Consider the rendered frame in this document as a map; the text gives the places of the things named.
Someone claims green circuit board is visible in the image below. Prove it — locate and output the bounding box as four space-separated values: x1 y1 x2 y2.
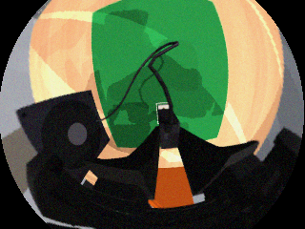
91 0 229 148

